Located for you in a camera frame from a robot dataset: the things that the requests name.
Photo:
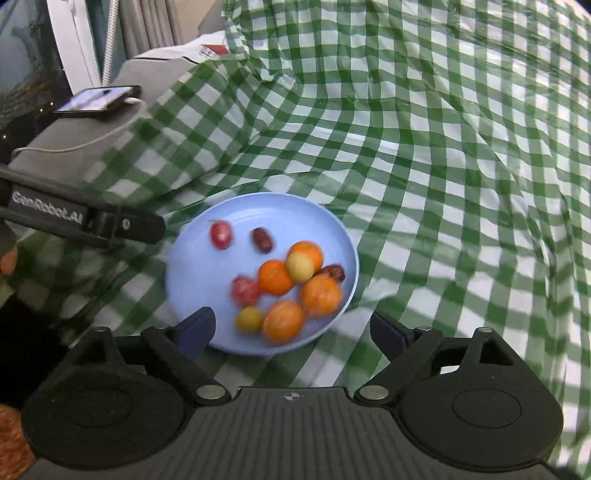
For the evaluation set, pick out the green checked cloth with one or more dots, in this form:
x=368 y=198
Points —
x=415 y=161

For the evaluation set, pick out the person's left hand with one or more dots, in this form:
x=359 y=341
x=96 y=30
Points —
x=7 y=261

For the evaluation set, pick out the white window frame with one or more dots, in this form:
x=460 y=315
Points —
x=76 y=41

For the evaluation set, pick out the black smartphone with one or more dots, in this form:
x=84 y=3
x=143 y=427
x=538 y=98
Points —
x=97 y=100

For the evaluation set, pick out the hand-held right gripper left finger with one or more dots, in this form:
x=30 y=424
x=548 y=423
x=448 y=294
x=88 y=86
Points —
x=199 y=331

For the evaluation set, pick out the light blue plate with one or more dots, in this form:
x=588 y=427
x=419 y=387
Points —
x=263 y=272

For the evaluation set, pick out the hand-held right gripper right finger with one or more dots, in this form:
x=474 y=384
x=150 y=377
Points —
x=391 y=336

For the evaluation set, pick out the grey curtain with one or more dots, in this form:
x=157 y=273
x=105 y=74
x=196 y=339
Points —
x=152 y=23

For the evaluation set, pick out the white printed pillow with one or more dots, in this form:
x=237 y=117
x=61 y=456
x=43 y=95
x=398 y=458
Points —
x=205 y=50

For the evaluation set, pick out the small yellow fruit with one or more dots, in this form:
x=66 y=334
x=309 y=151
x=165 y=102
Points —
x=299 y=266
x=249 y=319

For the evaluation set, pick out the small red fruit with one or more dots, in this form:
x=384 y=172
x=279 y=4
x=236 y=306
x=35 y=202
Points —
x=244 y=290
x=221 y=234

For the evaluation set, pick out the wrinkled red date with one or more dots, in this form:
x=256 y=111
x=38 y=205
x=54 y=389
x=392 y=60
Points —
x=334 y=272
x=263 y=240

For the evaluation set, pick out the orange tangerine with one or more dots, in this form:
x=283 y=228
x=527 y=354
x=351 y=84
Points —
x=275 y=277
x=308 y=253
x=283 y=321
x=322 y=295

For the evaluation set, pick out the striped pole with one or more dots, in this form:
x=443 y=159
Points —
x=110 y=41

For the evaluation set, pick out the grey cushion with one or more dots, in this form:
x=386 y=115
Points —
x=97 y=138

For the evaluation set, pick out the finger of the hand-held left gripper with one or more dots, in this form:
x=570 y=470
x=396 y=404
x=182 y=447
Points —
x=138 y=226

